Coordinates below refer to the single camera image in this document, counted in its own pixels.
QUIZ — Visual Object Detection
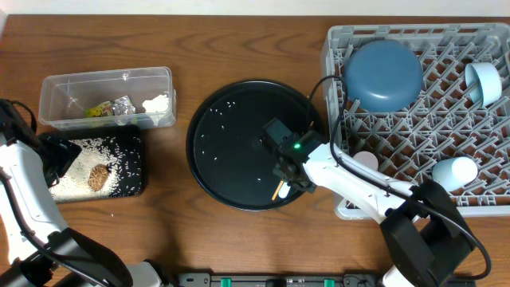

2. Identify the brown walnut cookie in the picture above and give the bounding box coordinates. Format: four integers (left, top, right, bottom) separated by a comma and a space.
88, 164, 109, 191

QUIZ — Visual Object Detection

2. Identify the pink cup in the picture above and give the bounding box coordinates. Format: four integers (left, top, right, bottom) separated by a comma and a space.
353, 151, 379, 171

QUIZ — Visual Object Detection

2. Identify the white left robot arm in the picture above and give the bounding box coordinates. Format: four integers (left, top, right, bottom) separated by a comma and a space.
1, 133, 166, 287

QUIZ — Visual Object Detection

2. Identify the black rectangular tray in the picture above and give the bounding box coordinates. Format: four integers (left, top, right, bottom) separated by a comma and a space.
37, 125, 146, 204

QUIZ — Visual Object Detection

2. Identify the clear plastic bin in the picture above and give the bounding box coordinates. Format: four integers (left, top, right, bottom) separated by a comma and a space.
38, 66, 177, 131

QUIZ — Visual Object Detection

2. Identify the dark blue plate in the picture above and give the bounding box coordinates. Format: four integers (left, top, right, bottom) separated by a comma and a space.
344, 40, 423, 112

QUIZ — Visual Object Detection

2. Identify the light blue cup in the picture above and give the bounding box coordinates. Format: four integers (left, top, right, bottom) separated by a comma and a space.
432, 157, 478, 192

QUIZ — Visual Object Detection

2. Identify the yellow foil snack wrapper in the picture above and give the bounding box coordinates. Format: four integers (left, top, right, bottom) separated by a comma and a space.
84, 96, 135, 118

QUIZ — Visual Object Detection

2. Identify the round black tray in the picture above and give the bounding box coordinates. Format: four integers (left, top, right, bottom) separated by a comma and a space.
186, 80, 326, 211

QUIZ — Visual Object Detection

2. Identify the grey dishwasher rack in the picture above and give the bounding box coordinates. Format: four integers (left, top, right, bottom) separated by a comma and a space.
320, 23, 509, 217

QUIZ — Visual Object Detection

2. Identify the light blue bowl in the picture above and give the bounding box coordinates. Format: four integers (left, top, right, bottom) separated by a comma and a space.
465, 62, 502, 107

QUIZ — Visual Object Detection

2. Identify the white rice pile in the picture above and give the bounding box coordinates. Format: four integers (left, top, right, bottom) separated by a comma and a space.
49, 137, 143, 202

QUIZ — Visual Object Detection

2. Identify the black rail base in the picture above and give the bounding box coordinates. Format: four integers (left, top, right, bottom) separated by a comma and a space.
177, 273, 383, 287

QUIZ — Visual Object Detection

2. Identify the wooden chopstick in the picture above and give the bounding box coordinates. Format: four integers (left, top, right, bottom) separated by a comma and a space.
272, 180, 284, 201

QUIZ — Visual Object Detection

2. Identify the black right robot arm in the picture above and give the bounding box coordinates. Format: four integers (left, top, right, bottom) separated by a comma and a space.
264, 128, 480, 286

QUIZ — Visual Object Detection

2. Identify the light blue plastic knife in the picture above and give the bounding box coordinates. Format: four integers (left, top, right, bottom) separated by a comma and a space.
277, 183, 291, 199

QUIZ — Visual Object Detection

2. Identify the white napkin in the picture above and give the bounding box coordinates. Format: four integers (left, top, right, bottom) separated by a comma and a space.
142, 94, 171, 114

